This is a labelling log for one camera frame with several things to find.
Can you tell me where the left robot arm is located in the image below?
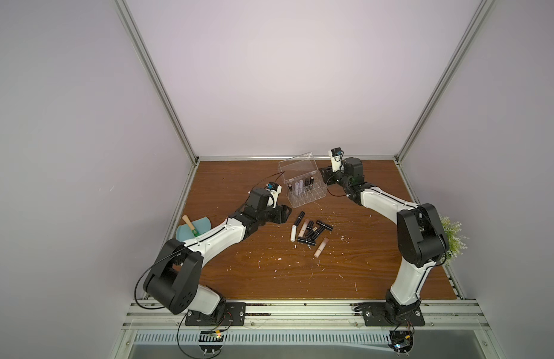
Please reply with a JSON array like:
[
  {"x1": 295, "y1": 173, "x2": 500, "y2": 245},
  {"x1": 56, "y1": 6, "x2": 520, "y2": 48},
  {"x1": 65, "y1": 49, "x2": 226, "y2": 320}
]
[{"x1": 143, "y1": 186, "x2": 292, "y2": 317}]

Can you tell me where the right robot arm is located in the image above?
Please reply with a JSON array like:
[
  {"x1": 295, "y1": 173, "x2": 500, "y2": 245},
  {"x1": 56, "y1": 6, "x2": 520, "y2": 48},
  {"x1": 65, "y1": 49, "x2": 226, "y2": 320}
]
[{"x1": 320, "y1": 147, "x2": 450, "y2": 317}]

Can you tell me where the clear acrylic lipstick organizer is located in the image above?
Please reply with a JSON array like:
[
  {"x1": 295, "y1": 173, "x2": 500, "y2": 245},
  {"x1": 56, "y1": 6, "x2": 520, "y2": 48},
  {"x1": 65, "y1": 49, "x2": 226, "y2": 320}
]
[{"x1": 278, "y1": 152, "x2": 328, "y2": 208}]

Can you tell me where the white lipstick tube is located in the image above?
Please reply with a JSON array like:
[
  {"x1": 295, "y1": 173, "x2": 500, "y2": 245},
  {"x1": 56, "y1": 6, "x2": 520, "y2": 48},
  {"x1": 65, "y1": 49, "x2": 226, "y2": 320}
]
[{"x1": 290, "y1": 225, "x2": 297, "y2": 242}]

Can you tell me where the pink lipstick tube upper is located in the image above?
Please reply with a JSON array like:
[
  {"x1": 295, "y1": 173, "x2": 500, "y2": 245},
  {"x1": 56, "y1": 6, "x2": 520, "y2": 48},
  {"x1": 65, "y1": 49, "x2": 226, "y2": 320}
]
[{"x1": 298, "y1": 219, "x2": 310, "y2": 238}]

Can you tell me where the pink lipstick tube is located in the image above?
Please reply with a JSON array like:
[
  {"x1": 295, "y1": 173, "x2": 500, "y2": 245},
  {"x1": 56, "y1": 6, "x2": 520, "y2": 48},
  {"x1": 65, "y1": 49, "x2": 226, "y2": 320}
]
[
  {"x1": 314, "y1": 238, "x2": 329, "y2": 258},
  {"x1": 298, "y1": 219, "x2": 310, "y2": 238}
]

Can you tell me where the pink lipstick tube lower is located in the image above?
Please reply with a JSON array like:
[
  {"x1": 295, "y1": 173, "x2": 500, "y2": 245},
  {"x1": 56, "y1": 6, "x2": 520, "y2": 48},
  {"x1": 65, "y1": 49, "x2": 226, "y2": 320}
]
[{"x1": 314, "y1": 238, "x2": 329, "y2": 258}]

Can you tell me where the teal dustpan tray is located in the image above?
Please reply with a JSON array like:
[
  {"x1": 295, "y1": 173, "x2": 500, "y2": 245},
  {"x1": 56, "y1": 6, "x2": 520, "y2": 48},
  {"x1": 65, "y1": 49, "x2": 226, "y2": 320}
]
[{"x1": 175, "y1": 215, "x2": 212, "y2": 242}]

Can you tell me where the green artificial plant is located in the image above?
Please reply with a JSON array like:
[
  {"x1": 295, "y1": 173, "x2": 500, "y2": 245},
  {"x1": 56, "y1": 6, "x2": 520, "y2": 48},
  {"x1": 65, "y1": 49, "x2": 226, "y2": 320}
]
[{"x1": 440, "y1": 216, "x2": 468, "y2": 261}]

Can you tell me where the left controller board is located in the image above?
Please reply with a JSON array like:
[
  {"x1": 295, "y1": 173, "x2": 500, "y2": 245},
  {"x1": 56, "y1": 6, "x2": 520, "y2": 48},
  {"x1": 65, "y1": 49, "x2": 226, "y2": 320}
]
[{"x1": 198, "y1": 331, "x2": 224, "y2": 358}]

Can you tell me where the controller board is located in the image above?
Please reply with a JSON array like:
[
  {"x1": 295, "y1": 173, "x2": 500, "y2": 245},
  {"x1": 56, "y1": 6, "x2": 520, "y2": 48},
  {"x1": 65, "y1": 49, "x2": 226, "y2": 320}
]
[
  {"x1": 198, "y1": 331, "x2": 224, "y2": 358},
  {"x1": 388, "y1": 331, "x2": 414, "y2": 355}
]

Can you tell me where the right controller board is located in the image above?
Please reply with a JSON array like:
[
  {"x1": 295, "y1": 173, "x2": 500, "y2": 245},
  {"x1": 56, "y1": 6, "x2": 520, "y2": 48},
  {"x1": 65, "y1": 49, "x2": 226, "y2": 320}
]
[{"x1": 388, "y1": 331, "x2": 414, "y2": 355}]

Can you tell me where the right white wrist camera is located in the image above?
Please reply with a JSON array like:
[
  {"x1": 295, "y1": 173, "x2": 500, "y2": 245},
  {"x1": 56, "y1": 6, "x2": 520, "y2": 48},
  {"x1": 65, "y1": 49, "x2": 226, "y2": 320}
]
[{"x1": 329, "y1": 147, "x2": 344, "y2": 173}]

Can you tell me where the green rake wooden handle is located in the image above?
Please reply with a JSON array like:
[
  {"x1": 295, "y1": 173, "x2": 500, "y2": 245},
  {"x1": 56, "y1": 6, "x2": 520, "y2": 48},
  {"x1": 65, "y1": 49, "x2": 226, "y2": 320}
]
[{"x1": 182, "y1": 215, "x2": 200, "y2": 237}]

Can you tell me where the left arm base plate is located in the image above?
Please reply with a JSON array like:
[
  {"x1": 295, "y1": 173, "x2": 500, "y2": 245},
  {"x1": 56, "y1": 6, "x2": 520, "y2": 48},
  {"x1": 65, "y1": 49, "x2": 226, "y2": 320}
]
[{"x1": 184, "y1": 302, "x2": 246, "y2": 327}]

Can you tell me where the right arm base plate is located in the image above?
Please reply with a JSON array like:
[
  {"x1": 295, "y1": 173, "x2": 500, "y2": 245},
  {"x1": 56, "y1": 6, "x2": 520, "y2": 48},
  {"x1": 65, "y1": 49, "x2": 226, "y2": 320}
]
[{"x1": 353, "y1": 301, "x2": 426, "y2": 327}]

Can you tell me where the aluminium front rail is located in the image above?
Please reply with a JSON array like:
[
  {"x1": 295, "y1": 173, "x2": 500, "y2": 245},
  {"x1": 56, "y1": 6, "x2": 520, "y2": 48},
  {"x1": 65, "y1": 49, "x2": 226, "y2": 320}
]
[{"x1": 121, "y1": 299, "x2": 489, "y2": 330}]

